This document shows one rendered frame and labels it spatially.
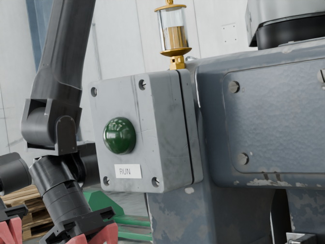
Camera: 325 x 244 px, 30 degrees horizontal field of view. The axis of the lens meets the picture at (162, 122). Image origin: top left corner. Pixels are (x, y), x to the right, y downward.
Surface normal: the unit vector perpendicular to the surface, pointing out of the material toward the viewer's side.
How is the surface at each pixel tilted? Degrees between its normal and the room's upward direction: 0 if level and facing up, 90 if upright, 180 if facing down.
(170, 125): 90
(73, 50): 94
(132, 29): 90
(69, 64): 88
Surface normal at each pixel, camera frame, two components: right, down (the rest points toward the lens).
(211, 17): -0.71, 0.13
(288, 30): -0.51, 0.11
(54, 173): 0.20, -0.43
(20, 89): 0.69, -0.06
